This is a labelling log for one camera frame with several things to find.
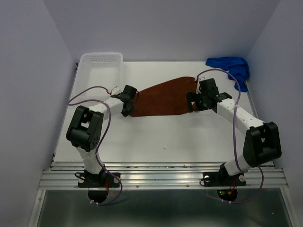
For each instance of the white plastic basket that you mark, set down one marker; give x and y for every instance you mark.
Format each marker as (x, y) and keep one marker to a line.
(99, 69)

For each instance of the brown towel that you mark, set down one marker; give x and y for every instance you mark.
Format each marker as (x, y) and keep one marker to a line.
(167, 98)

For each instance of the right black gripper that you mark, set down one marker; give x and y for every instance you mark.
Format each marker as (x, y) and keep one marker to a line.
(193, 96)

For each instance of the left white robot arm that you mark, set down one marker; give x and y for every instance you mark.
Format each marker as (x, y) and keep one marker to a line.
(91, 120)

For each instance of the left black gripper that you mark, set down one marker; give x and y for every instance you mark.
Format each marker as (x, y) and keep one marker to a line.
(127, 113)

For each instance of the aluminium rail frame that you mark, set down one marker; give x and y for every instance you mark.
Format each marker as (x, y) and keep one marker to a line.
(161, 194)

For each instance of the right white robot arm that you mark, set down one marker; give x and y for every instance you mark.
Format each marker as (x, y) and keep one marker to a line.
(262, 141)

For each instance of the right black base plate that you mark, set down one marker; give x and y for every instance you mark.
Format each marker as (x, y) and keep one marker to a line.
(216, 179)

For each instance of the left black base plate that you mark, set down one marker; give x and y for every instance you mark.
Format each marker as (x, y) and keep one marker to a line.
(102, 180)

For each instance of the blue towel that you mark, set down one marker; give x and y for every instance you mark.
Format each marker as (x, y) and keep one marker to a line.
(236, 66)

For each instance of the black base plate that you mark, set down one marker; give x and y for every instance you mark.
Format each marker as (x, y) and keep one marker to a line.
(102, 180)
(216, 179)

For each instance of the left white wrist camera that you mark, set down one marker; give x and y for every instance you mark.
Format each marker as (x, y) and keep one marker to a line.
(115, 91)

